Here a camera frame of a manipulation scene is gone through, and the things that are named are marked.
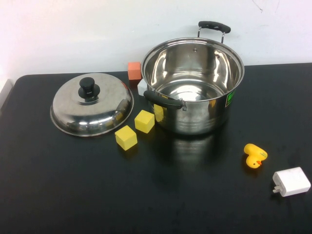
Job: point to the steel lid with black knob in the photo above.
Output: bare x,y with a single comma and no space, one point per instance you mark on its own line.
73,107

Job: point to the yellow foam cube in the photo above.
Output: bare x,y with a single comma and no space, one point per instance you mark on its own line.
125,139
144,122

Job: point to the orange foam cube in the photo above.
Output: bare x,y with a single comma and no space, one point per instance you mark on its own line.
134,70

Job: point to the stainless steel pot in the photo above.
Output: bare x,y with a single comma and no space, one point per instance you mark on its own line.
195,117

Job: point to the white plug charger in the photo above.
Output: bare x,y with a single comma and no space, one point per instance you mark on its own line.
292,181

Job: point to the white cube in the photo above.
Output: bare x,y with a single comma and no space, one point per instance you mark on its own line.
141,87

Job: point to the yellow rubber duck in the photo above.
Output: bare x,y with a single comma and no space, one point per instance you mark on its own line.
254,153

